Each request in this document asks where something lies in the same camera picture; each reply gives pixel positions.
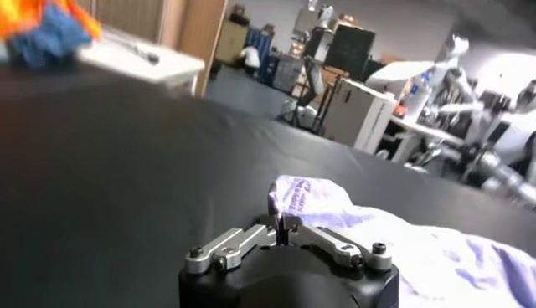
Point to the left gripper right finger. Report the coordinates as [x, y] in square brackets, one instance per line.
[335, 247]

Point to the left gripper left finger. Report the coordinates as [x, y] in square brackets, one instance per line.
[234, 247]

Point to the lavender t-shirt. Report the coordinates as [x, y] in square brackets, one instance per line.
[419, 251]

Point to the black leatherette table cover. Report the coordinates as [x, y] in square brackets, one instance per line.
[146, 159]

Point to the tall white cardboard box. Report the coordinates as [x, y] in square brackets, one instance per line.
[360, 113]

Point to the white standing desk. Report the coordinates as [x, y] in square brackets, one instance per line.
[423, 131]

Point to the white curved robot shell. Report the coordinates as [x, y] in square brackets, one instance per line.
[398, 75]

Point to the crouching person white shirt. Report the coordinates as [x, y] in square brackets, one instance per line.
[251, 58]

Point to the white side table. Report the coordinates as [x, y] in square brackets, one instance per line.
[167, 67]

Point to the black monitor on stand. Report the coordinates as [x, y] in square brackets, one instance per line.
[349, 50]

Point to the blue storage crates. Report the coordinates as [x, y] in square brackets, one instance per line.
[261, 50]

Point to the yellow cabinet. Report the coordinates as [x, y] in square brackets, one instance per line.
[231, 42]

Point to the white humanoid robot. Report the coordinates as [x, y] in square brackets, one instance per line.
[502, 117]

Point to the wooden partition screen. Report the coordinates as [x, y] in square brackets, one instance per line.
[201, 37]

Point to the blue striped garment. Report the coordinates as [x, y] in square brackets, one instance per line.
[50, 39]

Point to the orange garment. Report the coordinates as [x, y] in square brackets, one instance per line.
[21, 16]

